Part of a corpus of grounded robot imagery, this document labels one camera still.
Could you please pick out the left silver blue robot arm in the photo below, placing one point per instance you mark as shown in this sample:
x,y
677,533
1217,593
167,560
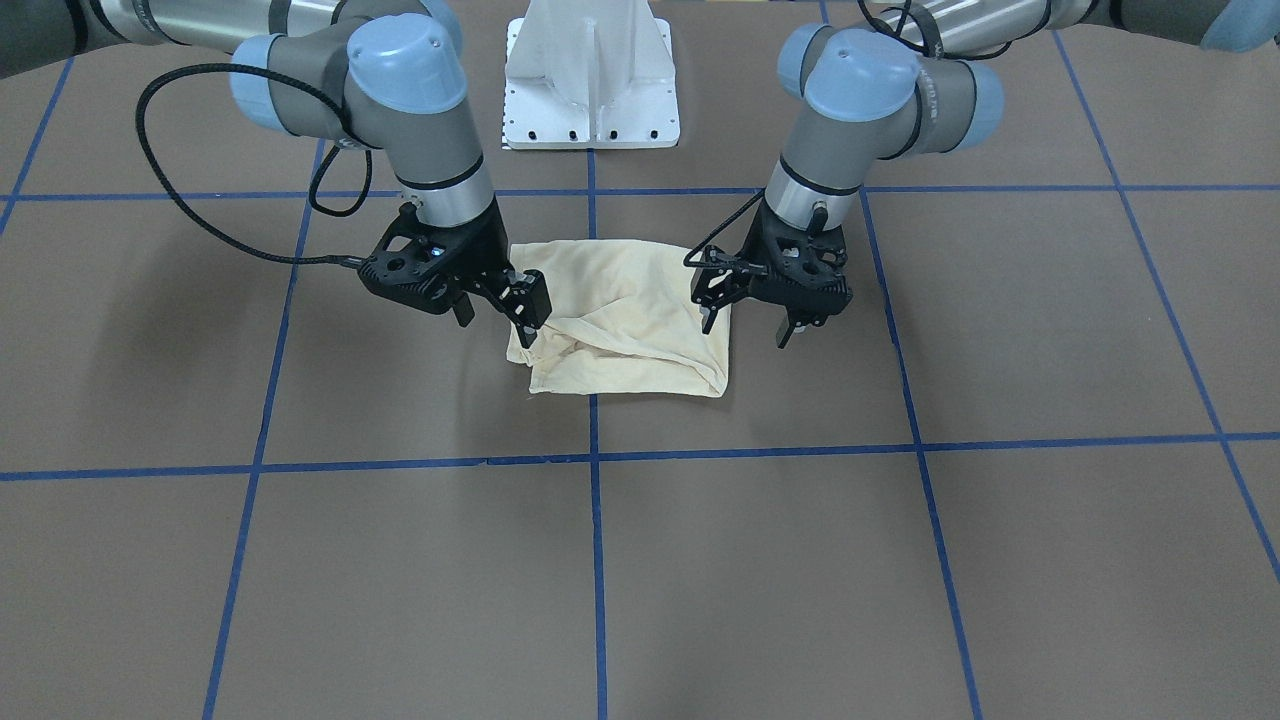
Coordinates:
x,y
913,79

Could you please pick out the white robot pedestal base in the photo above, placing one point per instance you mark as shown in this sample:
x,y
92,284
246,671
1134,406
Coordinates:
x,y
590,75

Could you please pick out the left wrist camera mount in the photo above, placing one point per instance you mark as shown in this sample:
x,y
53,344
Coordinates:
x,y
814,263

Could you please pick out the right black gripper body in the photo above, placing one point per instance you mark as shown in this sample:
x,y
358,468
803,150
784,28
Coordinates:
x,y
478,247

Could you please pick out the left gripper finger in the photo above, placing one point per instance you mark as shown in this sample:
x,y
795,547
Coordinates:
x,y
709,315
786,331

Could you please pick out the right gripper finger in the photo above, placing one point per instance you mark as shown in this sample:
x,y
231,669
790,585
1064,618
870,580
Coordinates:
x,y
526,332
463,310

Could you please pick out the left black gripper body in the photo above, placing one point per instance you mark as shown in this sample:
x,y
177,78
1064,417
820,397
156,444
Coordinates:
x,y
762,243

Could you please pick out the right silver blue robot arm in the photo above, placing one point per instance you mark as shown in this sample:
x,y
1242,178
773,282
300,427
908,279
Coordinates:
x,y
372,76

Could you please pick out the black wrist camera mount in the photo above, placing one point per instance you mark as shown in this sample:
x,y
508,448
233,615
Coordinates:
x,y
412,264

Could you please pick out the cream long-sleeve graphic shirt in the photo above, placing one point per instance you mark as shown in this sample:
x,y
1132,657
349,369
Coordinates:
x,y
622,322

